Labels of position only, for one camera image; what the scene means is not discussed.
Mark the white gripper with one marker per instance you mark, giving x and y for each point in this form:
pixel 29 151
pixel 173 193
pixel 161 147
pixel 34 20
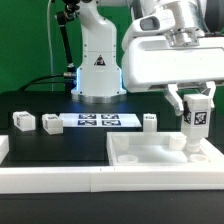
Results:
pixel 168 48

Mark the white square tabletop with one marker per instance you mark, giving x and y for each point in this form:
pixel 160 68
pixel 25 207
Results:
pixel 157 148

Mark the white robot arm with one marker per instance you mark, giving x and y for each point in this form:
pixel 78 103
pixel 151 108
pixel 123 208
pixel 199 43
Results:
pixel 100 77

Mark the white sheet with AprilTags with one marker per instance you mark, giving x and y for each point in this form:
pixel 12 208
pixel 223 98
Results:
pixel 99 120

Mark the white U-shaped fence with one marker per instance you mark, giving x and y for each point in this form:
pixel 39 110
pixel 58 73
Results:
pixel 194 176

